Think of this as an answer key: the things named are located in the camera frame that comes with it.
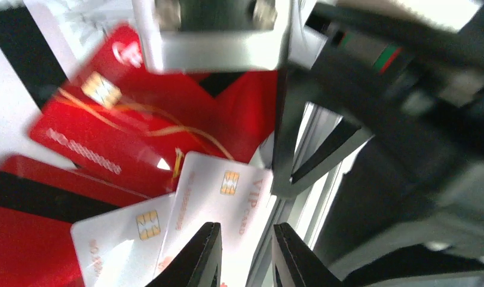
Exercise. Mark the red card black stripe left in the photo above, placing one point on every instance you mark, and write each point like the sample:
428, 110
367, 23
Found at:
38, 205

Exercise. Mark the aluminium rail frame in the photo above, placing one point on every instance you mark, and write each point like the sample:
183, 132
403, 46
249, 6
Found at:
306, 212

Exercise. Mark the white vip chip card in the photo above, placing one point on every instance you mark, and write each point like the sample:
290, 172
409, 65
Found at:
236, 195

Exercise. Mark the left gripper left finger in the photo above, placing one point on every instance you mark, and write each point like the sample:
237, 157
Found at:
198, 263

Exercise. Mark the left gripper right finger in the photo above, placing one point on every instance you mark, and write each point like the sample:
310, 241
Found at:
294, 263

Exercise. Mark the white floral card front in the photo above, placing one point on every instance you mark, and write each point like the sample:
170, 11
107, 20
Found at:
121, 247

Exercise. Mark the red card gold ribbon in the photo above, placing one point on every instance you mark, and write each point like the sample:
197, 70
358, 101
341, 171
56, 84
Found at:
133, 128

